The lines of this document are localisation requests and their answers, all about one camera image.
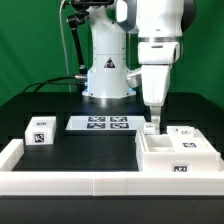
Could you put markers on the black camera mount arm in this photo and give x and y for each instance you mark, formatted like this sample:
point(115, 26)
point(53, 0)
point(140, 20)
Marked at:
point(79, 18)

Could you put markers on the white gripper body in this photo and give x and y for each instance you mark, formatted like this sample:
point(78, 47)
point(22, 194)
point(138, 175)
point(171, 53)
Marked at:
point(156, 61)

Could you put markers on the white cabinet door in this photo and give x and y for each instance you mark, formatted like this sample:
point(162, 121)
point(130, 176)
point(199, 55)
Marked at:
point(149, 128)
point(186, 139)

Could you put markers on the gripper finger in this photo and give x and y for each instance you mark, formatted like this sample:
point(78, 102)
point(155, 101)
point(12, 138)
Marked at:
point(155, 118)

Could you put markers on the white base marker plate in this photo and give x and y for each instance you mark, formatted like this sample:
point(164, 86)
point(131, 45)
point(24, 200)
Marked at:
point(84, 123)

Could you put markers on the white cabinet body box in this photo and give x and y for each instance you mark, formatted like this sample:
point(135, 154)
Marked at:
point(155, 153)

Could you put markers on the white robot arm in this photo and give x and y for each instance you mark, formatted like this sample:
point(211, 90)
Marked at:
point(116, 70)

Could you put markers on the white cabinet top block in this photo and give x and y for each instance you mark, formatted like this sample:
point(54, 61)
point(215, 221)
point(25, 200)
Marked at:
point(41, 130)

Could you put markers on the white U-shaped fence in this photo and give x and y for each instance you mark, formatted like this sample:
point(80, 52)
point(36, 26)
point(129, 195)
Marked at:
point(100, 183)

